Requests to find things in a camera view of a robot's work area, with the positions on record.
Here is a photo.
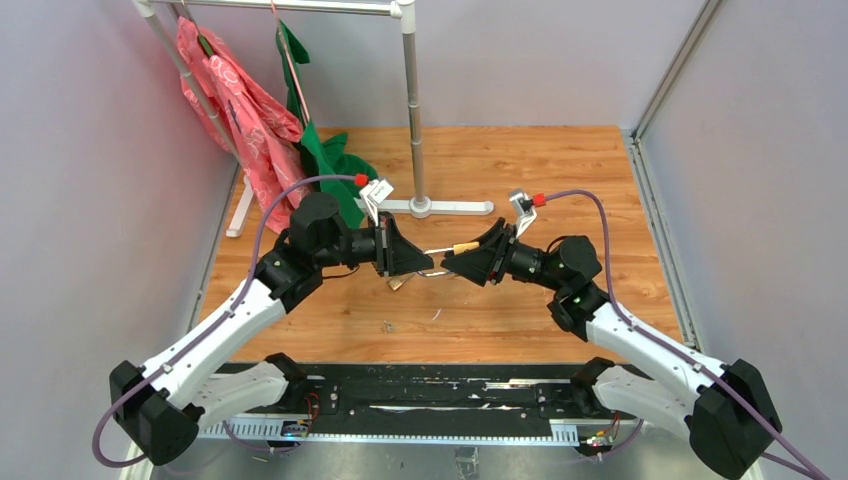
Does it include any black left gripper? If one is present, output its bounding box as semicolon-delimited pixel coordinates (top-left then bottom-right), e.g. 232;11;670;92
316;210;434;276

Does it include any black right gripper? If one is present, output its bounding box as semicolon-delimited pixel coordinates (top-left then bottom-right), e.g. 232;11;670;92
441;218;567;294

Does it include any small brass padlock with key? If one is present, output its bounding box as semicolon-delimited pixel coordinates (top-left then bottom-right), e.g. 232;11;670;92
387;273;416;291

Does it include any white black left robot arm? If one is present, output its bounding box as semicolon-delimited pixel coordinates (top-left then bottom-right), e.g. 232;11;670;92
109;192;433;466

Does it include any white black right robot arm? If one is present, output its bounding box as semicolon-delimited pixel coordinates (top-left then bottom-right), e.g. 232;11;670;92
441;220;782;479

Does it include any white metal clothes rack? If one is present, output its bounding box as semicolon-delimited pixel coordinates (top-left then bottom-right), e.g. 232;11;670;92
131;0;494;219

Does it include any green garment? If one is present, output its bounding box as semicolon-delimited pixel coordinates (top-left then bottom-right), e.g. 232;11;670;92
275;21;378;229

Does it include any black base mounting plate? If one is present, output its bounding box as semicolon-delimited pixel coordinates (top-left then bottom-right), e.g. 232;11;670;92
241;361;662;439

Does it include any pink patterned garment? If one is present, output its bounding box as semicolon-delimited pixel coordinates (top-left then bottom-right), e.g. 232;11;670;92
176;17;312;233

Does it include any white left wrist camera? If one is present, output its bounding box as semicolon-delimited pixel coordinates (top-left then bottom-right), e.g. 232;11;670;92
359;178;394;225

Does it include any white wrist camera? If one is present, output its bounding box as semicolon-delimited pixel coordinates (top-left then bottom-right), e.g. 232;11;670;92
359;178;394;225
509;188;537;238

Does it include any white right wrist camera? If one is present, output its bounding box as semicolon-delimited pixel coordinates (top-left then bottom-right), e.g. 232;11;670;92
509;188;537;238

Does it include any slotted grey cable duct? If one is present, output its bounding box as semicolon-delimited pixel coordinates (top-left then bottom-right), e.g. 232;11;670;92
228;417;581;447

